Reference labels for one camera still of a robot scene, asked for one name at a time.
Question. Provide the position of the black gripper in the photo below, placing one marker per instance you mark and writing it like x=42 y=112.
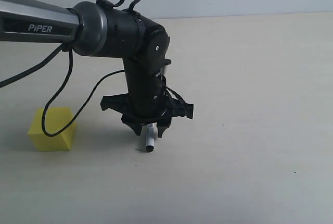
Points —
x=159 y=109

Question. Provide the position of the black and white marker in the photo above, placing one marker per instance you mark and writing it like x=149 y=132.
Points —
x=150 y=138

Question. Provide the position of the yellow cube block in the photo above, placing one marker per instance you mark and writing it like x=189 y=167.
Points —
x=56 y=119

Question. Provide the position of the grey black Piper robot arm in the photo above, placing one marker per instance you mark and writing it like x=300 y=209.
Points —
x=98 y=29

